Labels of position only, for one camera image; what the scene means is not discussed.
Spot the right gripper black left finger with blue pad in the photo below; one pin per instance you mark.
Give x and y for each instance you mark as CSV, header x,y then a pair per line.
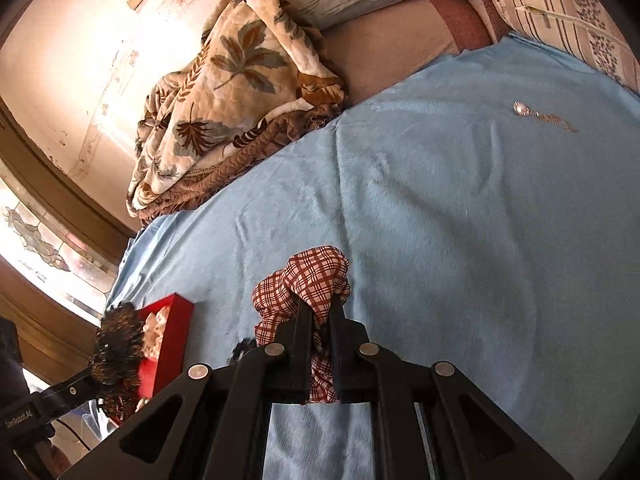
x,y
210,423

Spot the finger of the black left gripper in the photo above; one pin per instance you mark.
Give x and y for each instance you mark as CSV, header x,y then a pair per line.
x,y
70,394

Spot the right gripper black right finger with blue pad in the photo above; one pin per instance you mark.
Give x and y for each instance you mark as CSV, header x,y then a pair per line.
x,y
429,422

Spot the dark red gold scrunchie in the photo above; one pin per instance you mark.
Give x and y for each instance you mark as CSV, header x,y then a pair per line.
x,y
116,360

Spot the red white plaid scrunchie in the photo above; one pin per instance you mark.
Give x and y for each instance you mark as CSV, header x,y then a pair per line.
x,y
315,276

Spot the red jewelry tray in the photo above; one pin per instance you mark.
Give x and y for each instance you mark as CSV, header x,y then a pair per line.
x,y
154,376

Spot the cream white scrunchie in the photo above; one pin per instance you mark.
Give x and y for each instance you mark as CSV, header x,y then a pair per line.
x,y
153,333

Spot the black white scrunchie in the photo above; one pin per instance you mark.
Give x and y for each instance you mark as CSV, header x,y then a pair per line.
x,y
241,349

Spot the stained glass window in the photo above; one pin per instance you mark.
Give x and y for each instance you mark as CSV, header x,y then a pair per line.
x,y
51,257

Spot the light blue bed sheet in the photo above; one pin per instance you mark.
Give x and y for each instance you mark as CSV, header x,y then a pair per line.
x,y
489,209

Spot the floral leaf-print quilt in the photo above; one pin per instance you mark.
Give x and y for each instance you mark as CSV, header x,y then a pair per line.
x,y
260,82

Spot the pink mattress cover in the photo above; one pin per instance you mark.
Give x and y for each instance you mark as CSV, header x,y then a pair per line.
x,y
381,48

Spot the striped floral pillow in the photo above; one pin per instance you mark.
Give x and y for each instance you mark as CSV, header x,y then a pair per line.
x,y
581,28

